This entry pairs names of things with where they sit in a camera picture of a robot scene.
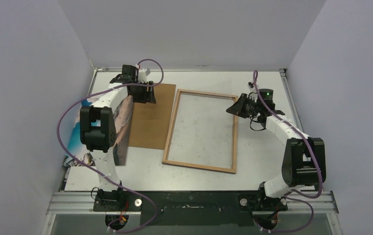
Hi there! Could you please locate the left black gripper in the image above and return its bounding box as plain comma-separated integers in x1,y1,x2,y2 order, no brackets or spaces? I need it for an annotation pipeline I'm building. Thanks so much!
131,81,156,104

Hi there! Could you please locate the brown cardboard backing board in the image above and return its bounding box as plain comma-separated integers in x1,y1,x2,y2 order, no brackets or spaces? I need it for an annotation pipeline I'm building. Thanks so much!
129,84,176,150

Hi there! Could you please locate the clear acrylic glass sheet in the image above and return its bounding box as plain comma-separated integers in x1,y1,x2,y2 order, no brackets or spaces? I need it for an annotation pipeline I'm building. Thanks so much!
167,93,234,169

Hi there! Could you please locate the blue wooden picture frame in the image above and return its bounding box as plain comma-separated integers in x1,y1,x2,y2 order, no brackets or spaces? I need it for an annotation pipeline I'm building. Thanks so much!
162,89,238,174

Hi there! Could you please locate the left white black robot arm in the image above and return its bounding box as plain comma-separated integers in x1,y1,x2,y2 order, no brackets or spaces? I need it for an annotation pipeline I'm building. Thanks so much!
80,65,156,211

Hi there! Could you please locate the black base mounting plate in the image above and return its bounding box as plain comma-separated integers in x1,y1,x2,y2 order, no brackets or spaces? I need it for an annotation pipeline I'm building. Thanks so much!
93,190,288,230

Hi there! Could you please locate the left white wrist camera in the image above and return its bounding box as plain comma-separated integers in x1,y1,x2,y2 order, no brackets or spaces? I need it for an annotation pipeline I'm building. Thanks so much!
138,68,150,83

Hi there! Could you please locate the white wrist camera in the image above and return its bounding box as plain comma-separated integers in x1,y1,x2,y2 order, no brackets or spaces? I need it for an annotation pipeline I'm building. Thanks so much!
138,68,150,83
247,82,257,97

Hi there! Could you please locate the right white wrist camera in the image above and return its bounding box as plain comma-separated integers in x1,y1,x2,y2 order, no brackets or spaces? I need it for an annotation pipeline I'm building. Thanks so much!
247,82,257,97

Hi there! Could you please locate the aluminium front rail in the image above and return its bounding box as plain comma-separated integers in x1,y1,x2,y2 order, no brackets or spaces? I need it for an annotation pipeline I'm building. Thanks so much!
47,191,339,215

